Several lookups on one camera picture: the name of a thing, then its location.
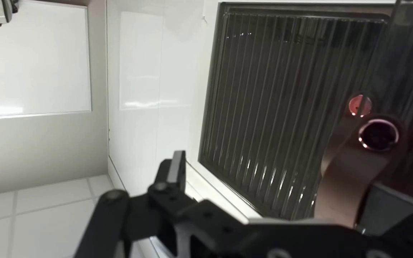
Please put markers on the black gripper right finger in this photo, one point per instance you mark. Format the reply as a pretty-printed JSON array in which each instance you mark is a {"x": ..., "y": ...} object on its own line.
[{"x": 387, "y": 209}]

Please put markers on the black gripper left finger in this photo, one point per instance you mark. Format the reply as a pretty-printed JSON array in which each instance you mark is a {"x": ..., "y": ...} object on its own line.
[{"x": 177, "y": 166}]

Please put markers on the white stacked storage cabinet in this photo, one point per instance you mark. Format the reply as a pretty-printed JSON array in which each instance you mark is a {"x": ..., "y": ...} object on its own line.
[{"x": 157, "y": 94}]

